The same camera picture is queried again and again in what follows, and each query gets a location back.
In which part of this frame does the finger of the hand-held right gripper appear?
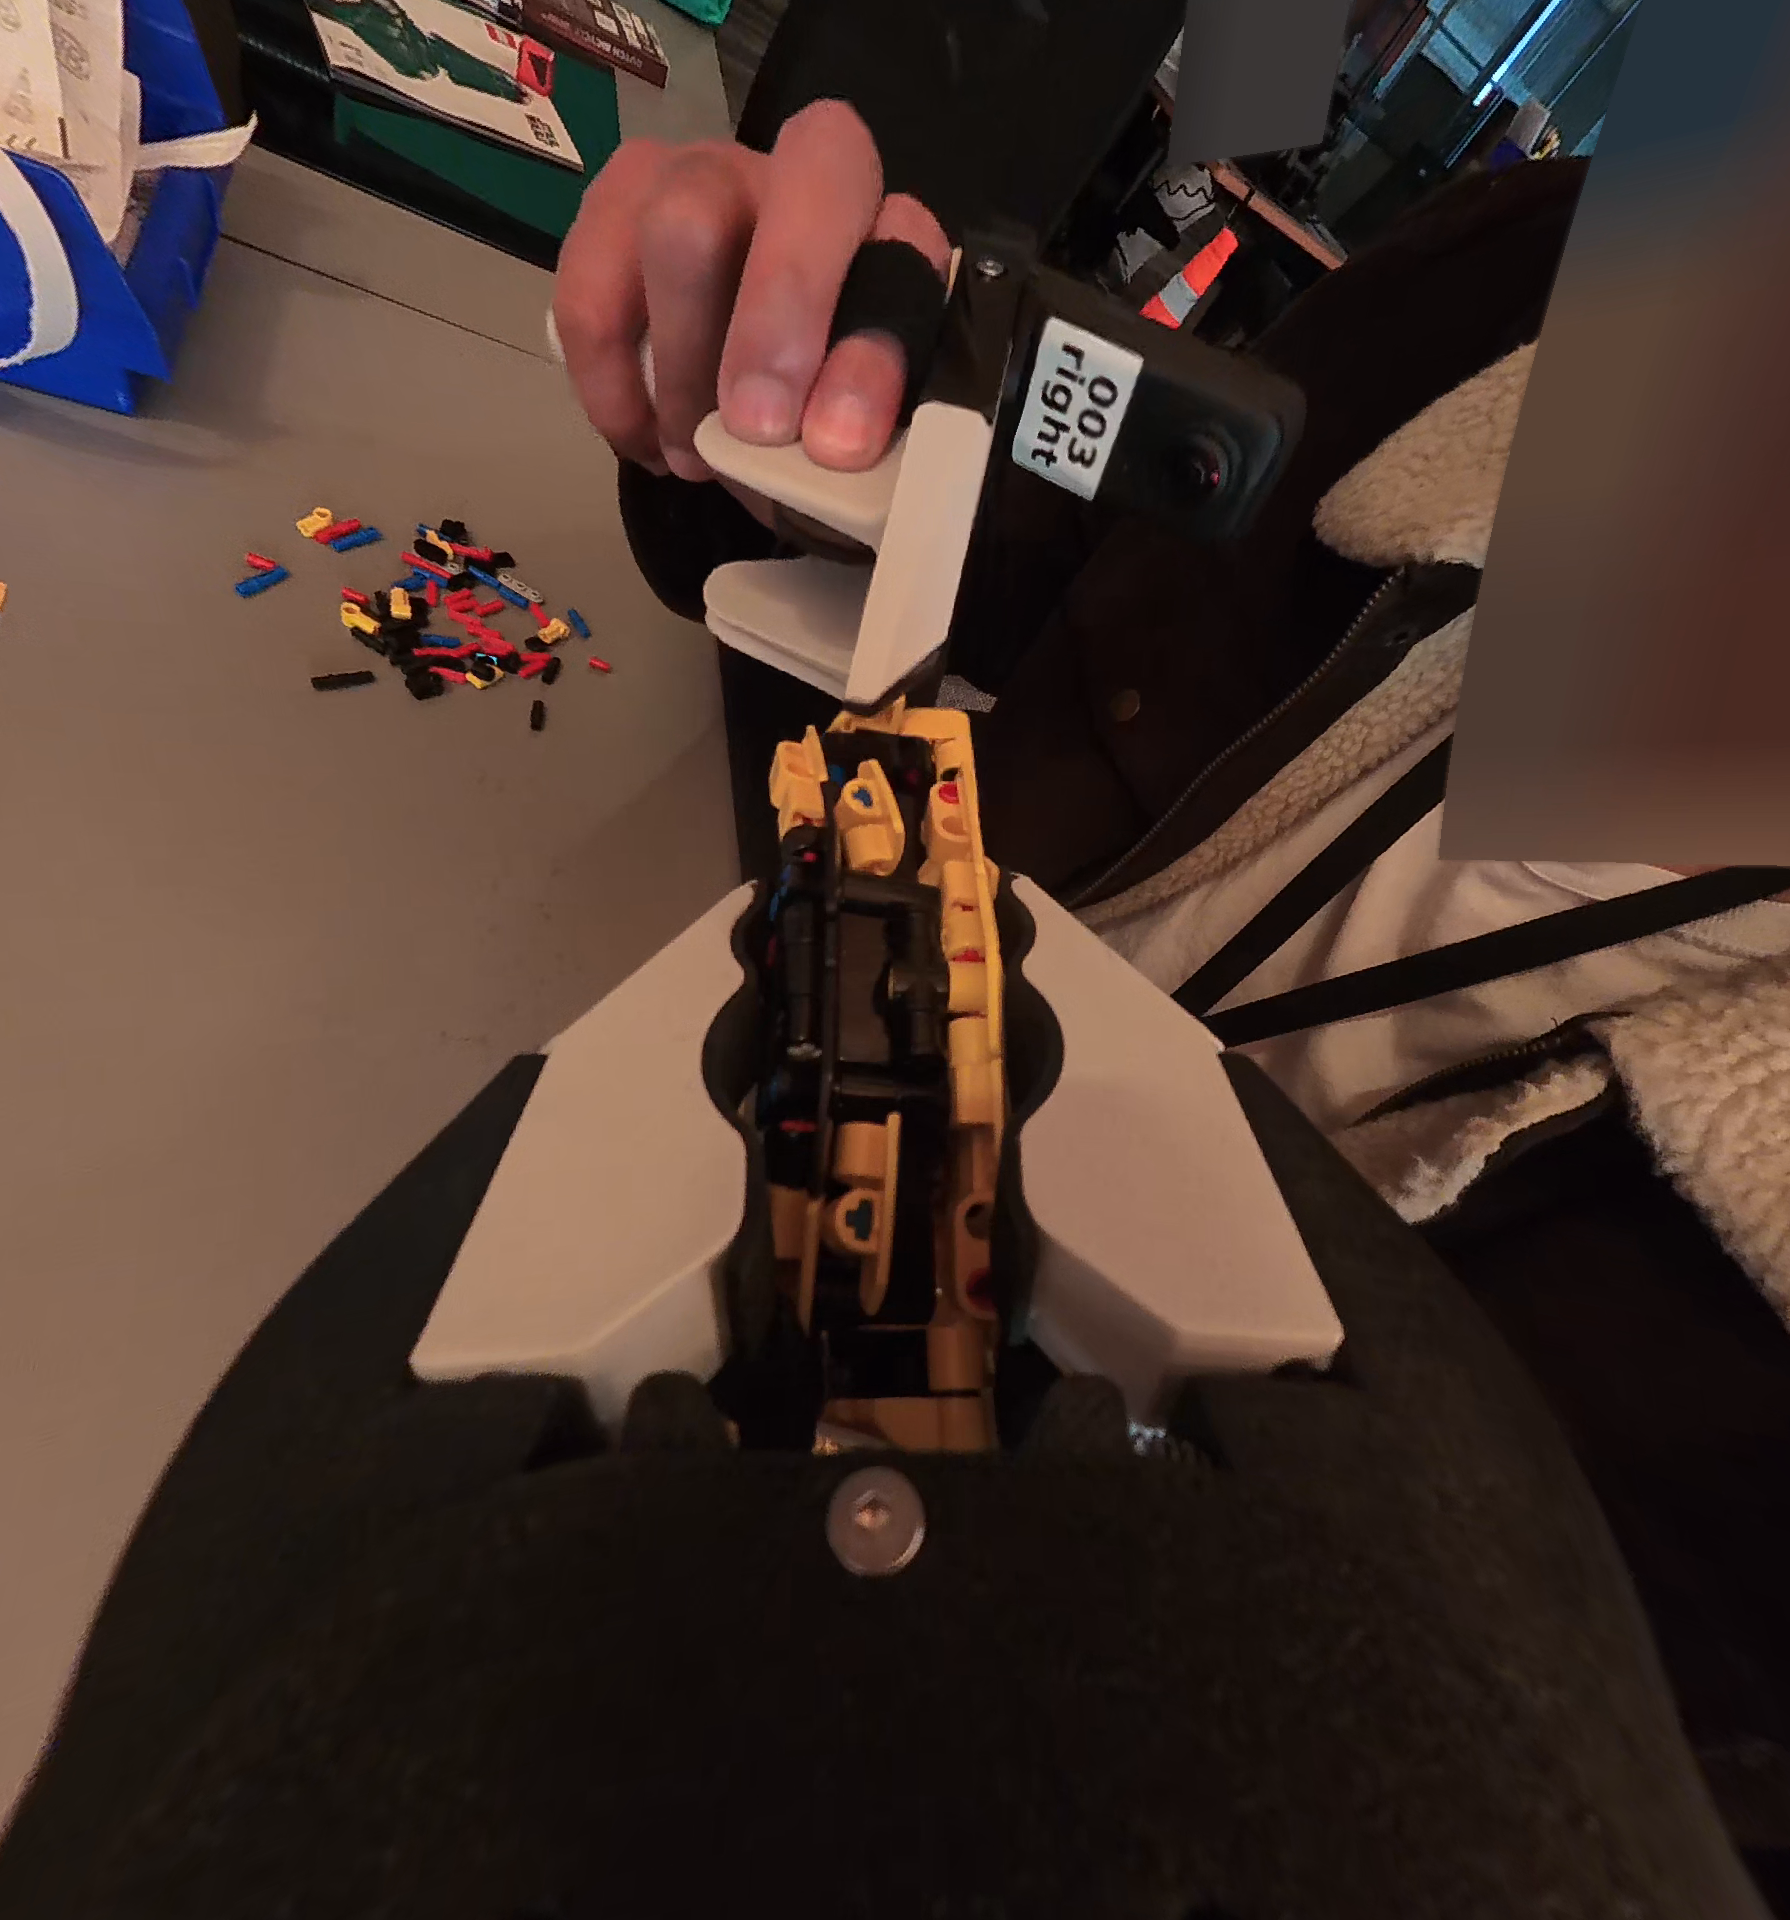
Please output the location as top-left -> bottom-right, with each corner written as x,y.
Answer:
839,403 -> 998,713

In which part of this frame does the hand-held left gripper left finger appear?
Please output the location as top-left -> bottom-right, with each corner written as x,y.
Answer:
407,882 -> 761,1450

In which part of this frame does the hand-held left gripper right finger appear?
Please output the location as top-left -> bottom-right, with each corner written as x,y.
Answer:
1005,873 -> 1348,1434

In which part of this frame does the yellow toy brick car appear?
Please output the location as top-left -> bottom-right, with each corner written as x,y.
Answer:
743,704 -> 1013,1458

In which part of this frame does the pile of coloured brick pins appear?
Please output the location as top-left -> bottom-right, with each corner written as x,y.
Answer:
231,506 -> 616,738

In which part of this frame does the person's right forearm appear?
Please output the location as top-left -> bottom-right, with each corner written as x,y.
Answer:
736,0 -> 1190,294

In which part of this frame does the person's right hand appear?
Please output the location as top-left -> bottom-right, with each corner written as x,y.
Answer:
545,96 -> 960,486

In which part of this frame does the orange traffic cone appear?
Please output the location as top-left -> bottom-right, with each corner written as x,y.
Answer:
1138,225 -> 1242,333

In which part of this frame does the dark fleece-lined jacket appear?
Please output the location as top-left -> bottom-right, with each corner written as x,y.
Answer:
616,151 -> 1790,1878

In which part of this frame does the dark printed flat box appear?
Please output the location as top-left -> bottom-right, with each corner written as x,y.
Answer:
495,0 -> 672,90

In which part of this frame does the blue plastic bin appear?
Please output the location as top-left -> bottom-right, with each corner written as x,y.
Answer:
0,0 -> 233,419

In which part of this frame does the white patterned paper bag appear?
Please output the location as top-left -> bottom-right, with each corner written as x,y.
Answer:
0,0 -> 259,374

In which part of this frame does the black lanyard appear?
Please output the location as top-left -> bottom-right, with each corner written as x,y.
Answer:
1168,733 -> 1790,1057

